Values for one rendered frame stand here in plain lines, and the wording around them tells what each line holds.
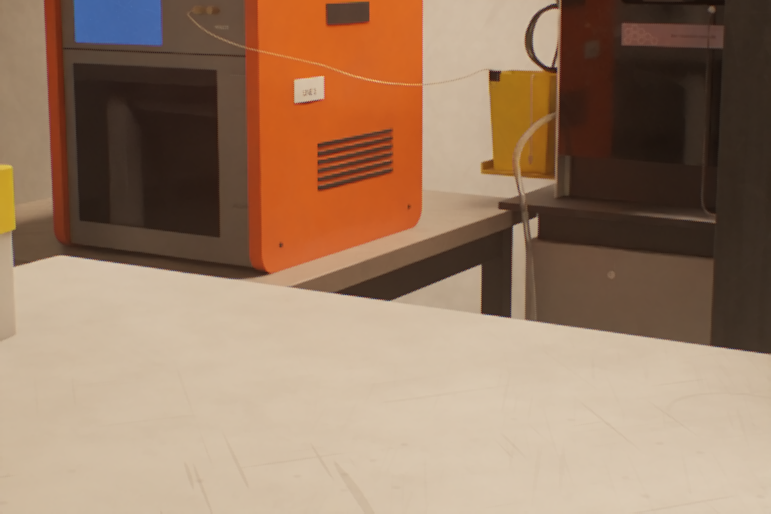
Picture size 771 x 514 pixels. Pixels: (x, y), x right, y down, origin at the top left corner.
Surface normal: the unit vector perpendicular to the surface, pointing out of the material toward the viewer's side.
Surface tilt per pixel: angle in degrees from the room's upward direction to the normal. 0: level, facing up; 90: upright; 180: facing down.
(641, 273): 90
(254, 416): 0
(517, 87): 93
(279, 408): 0
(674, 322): 90
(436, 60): 90
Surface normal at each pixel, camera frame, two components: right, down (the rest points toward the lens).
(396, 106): 0.86, 0.09
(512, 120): -0.50, 0.21
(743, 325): -0.75, 0.12
